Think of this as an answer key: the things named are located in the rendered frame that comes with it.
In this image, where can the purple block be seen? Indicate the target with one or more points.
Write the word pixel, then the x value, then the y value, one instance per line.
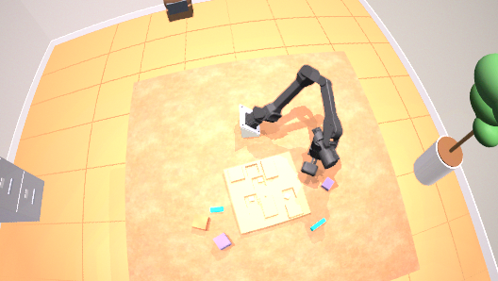
pixel 327 184

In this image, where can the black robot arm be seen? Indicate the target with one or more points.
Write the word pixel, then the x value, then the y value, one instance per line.
pixel 332 127

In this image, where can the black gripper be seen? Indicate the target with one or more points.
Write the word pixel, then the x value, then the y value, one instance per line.
pixel 309 168

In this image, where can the light purple cube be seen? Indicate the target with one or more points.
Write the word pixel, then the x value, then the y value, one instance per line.
pixel 222 241

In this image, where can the cyan rectangular block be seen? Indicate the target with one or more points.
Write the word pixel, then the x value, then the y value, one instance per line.
pixel 216 209

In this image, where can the teal block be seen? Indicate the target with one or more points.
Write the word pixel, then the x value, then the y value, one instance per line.
pixel 317 224

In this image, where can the orange block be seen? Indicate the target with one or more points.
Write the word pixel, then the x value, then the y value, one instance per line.
pixel 200 222

